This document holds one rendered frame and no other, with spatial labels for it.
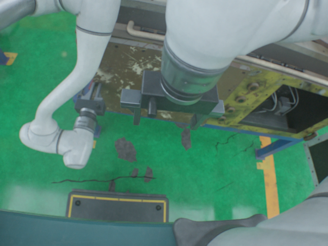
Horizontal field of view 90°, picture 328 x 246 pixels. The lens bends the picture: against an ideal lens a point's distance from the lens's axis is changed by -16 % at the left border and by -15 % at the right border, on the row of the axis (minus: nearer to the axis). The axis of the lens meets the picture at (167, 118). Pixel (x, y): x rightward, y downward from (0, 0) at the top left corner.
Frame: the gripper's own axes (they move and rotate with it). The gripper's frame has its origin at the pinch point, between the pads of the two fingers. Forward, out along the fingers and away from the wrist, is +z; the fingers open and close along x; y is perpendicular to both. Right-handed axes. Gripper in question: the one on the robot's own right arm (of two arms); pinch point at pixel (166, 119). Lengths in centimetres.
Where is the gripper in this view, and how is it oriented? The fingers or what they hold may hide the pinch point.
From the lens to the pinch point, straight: 43.5
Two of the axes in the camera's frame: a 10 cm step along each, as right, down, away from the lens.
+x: 9.8, 0.9, 1.6
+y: -0.1, 9.0, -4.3
